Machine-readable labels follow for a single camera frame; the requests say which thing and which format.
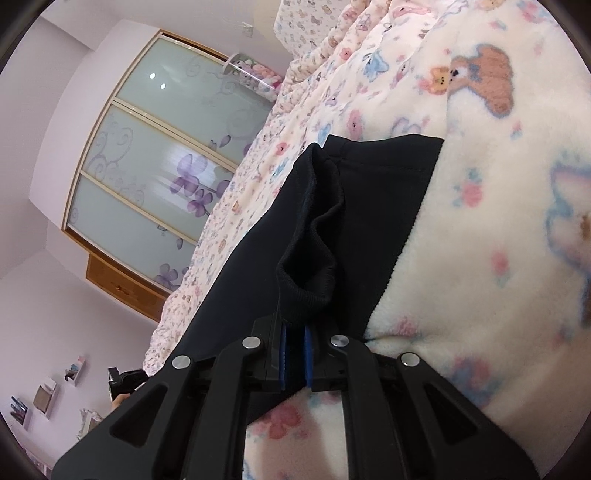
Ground white wall shelf box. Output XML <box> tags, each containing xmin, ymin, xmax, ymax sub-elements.
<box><xmin>10</xmin><ymin>396</ymin><xmax>31</xmax><ymax>430</ymax></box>
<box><xmin>63</xmin><ymin>356</ymin><xmax>86</xmax><ymax>387</ymax></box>
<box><xmin>33</xmin><ymin>378</ymin><xmax>58</xmax><ymax>418</ymax></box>

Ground wrapped plush toy package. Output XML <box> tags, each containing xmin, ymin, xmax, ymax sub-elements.
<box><xmin>222</xmin><ymin>53</ymin><xmax>283</xmax><ymax>102</ymax></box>

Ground black pants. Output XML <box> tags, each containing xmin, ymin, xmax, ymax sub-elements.
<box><xmin>177</xmin><ymin>134</ymin><xmax>443</xmax><ymax>361</ymax></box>

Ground glass sliding door wardrobe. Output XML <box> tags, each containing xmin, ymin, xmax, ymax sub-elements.
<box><xmin>64</xmin><ymin>32</ymin><xmax>273</xmax><ymax>293</ymax></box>

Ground white ornate rack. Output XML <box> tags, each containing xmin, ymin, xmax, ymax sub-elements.
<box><xmin>77</xmin><ymin>408</ymin><xmax>102</xmax><ymax>440</ymax></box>

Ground fleece teddy bear blanket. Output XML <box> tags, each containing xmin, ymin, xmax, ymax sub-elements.
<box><xmin>143</xmin><ymin>1</ymin><xmax>590</xmax><ymax>474</ymax></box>

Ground brown wooden door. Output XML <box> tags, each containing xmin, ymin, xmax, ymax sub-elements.
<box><xmin>85</xmin><ymin>254</ymin><xmax>168</xmax><ymax>322</ymax></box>

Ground left hand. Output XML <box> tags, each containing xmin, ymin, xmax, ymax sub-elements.
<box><xmin>111</xmin><ymin>393</ymin><xmax>130</xmax><ymax>411</ymax></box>

